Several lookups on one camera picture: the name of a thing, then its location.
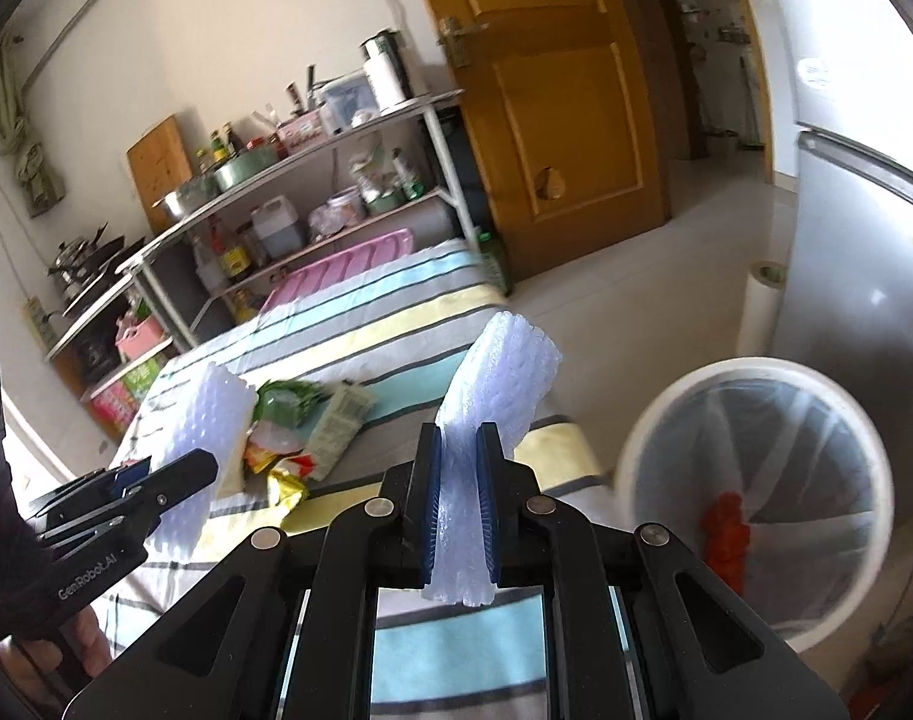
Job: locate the green carton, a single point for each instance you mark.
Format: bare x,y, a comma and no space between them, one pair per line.
145,376

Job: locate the red crumpled wrapper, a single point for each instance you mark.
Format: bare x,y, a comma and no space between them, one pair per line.
726,540

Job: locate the pale green snack packet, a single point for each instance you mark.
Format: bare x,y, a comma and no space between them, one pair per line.
340,424

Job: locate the metal bowl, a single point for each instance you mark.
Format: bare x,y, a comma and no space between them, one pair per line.
179,199

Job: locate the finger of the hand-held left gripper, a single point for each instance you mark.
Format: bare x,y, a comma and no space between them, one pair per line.
186,476
130,474

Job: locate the clear plastic bin liner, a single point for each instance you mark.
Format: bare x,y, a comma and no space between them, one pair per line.
801,450

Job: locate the dark green bottle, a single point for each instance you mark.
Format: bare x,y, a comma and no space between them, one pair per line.
494,262

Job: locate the white plastic bag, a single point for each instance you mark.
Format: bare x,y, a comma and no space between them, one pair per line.
370,165

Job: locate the clear plastic bottle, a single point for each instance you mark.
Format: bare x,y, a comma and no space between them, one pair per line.
205,262

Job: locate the orange snack wrapper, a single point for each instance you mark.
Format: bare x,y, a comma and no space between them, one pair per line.
265,456

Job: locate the white metal shelf rack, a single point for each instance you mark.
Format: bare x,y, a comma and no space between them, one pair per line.
445,165

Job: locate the dark glass jar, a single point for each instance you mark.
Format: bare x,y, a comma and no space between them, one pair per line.
254,244

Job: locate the white trash bin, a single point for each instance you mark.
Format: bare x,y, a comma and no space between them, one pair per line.
726,375

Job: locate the metal basin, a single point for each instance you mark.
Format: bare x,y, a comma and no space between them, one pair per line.
246,165

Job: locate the white paper roll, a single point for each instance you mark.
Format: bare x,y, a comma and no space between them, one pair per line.
760,307

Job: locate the pink plastic basket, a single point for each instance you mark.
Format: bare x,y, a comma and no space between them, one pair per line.
303,135

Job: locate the green bowl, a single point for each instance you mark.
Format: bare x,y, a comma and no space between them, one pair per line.
385,202

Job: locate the wooden cutting board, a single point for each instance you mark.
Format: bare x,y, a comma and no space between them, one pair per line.
156,165

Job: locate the pink plastic tray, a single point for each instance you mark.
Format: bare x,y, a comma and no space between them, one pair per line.
336,270

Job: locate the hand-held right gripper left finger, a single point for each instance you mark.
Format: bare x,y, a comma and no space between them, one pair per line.
430,502

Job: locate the clear plastic storage box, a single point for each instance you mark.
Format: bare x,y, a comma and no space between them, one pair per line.
344,101

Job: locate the red carton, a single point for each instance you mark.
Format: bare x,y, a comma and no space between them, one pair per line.
111,405

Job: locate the wooden door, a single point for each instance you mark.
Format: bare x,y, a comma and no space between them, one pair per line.
546,90

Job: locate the white foam sheet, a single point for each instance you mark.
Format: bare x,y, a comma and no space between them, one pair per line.
501,375
201,412

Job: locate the yellow label bottle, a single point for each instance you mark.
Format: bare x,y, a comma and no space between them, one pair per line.
243,307

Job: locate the white plastic jug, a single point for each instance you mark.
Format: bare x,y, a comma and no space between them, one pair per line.
278,232

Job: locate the grey refrigerator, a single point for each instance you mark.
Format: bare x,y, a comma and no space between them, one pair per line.
839,225

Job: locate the green snack wrapper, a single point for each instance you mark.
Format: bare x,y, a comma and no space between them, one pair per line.
288,397

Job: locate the soy sauce bottle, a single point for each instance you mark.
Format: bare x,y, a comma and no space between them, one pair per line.
231,259

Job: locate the gold snack wrapper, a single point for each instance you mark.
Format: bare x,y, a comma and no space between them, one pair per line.
285,487

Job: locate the person's left hand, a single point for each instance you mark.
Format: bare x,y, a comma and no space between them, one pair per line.
89,641

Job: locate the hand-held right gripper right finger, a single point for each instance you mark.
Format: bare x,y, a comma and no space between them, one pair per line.
490,510

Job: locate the striped tablecloth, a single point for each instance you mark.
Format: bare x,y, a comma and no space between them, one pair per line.
396,300

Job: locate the black frying pan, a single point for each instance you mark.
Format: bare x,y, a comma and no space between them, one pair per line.
115,244

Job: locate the metal pot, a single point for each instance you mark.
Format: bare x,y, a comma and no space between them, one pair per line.
74,259

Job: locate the green glass bottle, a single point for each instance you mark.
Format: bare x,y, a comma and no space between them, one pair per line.
408,172

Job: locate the black appliance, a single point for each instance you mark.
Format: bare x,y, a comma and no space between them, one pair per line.
464,157

